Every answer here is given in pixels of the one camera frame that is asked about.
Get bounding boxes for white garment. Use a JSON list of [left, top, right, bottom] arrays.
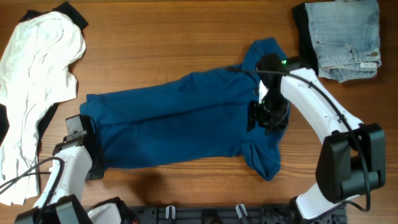
[[0, 11, 87, 207]]

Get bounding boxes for black folded garment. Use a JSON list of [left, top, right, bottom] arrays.
[[292, 3, 318, 75]]

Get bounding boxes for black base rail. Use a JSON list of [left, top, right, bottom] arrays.
[[124, 203, 346, 224]]

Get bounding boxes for folded light blue jeans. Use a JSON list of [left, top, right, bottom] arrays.
[[305, 0, 381, 83]]

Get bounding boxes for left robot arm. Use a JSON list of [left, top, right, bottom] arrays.
[[14, 114, 139, 224]]

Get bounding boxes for blue polo shirt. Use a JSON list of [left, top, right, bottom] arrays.
[[80, 38, 285, 180]]

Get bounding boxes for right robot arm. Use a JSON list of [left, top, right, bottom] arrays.
[[248, 54, 386, 223]]

